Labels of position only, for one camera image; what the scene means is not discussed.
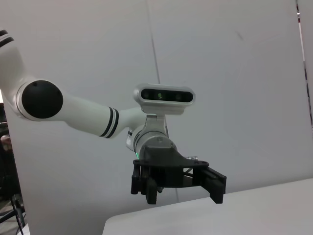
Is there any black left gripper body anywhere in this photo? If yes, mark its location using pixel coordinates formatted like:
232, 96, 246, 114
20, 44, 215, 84
133, 145, 210, 189

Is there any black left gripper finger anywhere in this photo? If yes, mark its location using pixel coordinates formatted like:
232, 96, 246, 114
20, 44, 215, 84
193, 166, 227, 205
130, 165, 159, 205

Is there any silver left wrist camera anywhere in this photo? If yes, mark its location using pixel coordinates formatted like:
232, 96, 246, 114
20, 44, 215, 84
133, 83, 196, 116

